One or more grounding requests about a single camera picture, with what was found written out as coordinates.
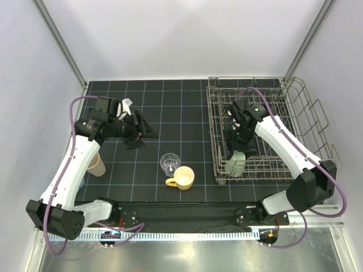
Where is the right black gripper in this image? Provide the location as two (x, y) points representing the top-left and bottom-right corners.
(223, 126), (258, 160)

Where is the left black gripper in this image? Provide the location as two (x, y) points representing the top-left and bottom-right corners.
(108, 109), (158, 150)

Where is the pale green cup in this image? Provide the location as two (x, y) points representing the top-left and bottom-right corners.
(225, 151), (246, 178)

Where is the beige paper cup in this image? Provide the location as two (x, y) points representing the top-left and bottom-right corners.
(87, 152), (106, 177)

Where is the light blue mug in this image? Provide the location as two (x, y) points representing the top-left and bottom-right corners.
(78, 177), (85, 189)

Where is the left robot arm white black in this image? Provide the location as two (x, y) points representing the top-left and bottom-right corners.
(26, 96), (159, 240)

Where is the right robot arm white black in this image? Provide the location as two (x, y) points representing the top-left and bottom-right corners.
(223, 98), (337, 224)

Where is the clear glass tumbler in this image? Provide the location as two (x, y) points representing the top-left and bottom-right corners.
(160, 153), (181, 177)

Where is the black grid mat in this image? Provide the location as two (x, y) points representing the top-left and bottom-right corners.
(76, 80), (292, 202)

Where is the yellow mug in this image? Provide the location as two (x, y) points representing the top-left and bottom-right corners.
(165, 166), (195, 190)

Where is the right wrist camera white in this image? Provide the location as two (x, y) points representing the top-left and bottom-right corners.
(227, 111), (240, 130)

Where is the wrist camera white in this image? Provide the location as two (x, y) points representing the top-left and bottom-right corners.
(227, 111), (240, 130)
(116, 98), (133, 120)

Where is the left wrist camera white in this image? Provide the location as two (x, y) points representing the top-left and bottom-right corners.
(116, 98), (133, 120)

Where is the grey wire dish rack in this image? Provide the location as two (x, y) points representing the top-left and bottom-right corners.
(206, 76), (334, 185)

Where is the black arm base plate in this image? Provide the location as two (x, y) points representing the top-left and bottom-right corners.
(118, 202), (289, 233)

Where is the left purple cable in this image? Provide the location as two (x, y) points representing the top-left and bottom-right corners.
(44, 95), (145, 254)

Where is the purple cable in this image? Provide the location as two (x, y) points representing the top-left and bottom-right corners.
(234, 86), (347, 250)
(44, 95), (145, 254)

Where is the white slotted cable duct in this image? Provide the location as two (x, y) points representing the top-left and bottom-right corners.
(45, 229), (260, 243)

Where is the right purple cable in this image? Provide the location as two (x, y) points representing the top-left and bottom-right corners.
(234, 86), (347, 250)

